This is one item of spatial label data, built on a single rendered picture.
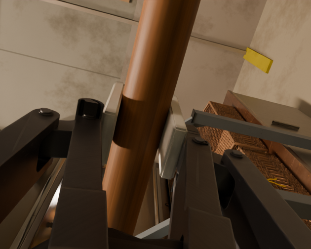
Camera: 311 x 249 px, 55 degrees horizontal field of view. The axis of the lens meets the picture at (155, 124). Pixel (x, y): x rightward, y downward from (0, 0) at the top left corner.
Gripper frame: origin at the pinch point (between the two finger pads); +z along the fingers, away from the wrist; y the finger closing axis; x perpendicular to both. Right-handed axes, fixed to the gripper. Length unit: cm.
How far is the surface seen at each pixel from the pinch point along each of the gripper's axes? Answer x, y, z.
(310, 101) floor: -21, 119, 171
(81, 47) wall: -46, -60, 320
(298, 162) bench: -28, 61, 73
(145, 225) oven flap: -81, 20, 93
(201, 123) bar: -26, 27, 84
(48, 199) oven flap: -67, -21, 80
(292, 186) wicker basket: -33, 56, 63
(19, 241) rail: -68, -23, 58
